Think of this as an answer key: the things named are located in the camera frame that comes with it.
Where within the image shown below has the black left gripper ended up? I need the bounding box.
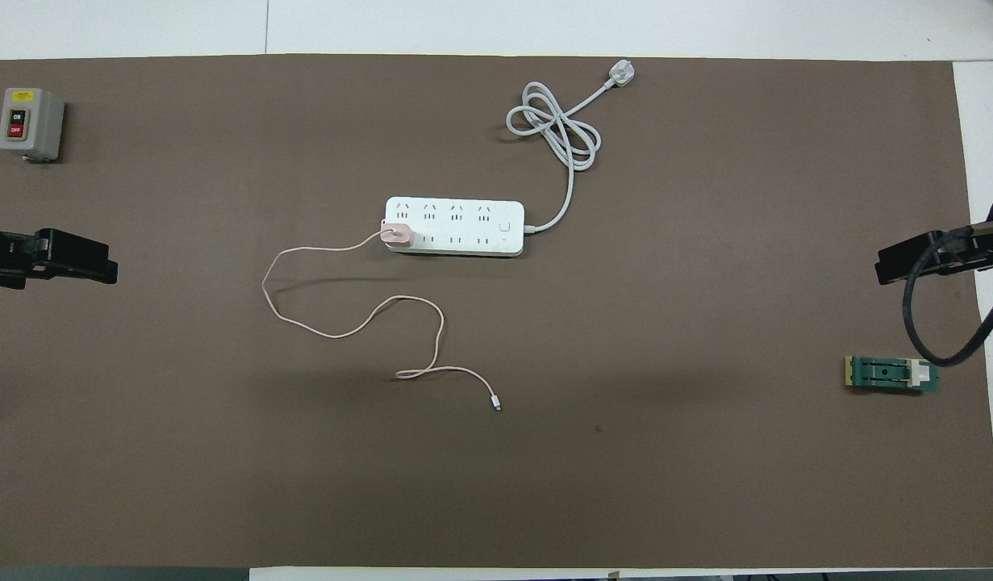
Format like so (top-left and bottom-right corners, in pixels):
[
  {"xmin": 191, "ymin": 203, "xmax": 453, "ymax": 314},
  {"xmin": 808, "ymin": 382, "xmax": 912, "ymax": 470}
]
[{"xmin": 0, "ymin": 228, "xmax": 118, "ymax": 289}]

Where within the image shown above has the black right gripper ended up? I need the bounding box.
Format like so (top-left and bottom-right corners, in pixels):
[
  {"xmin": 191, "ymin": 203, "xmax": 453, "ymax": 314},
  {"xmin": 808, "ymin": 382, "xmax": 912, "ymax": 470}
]
[{"xmin": 875, "ymin": 228, "xmax": 993, "ymax": 285}]

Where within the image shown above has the white power strip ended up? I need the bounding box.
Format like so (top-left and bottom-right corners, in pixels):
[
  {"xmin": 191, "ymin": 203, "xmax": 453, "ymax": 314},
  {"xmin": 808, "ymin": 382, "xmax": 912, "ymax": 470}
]
[{"xmin": 382, "ymin": 197, "xmax": 526, "ymax": 257}]

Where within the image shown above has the pink charging cable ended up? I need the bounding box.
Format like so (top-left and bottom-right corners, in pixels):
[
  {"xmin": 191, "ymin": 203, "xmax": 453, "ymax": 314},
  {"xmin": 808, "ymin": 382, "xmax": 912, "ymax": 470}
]
[{"xmin": 261, "ymin": 228, "xmax": 503, "ymax": 412}]

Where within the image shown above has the green circuit board fixture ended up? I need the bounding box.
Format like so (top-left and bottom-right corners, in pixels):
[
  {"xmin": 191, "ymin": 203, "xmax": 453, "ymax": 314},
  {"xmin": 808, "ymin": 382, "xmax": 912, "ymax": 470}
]
[{"xmin": 845, "ymin": 356, "xmax": 941, "ymax": 395}]

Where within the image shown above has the brown table mat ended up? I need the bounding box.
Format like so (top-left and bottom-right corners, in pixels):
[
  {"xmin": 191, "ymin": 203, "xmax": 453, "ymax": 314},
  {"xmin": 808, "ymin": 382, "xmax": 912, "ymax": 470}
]
[{"xmin": 0, "ymin": 53, "xmax": 993, "ymax": 570}]

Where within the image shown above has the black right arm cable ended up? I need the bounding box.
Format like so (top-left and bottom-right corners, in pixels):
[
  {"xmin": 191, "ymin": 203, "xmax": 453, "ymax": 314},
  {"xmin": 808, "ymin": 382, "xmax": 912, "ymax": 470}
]
[{"xmin": 902, "ymin": 230, "xmax": 993, "ymax": 368}]

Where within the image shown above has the grey on off switch box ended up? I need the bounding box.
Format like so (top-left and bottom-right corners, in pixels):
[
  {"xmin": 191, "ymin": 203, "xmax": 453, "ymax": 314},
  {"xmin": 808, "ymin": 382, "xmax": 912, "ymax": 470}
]
[{"xmin": 0, "ymin": 87, "xmax": 65, "ymax": 163}]

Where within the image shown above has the white power strip cord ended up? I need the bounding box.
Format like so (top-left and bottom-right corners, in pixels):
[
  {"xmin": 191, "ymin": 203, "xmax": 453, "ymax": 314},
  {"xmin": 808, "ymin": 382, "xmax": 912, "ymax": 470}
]
[{"xmin": 506, "ymin": 79, "xmax": 618, "ymax": 235}]

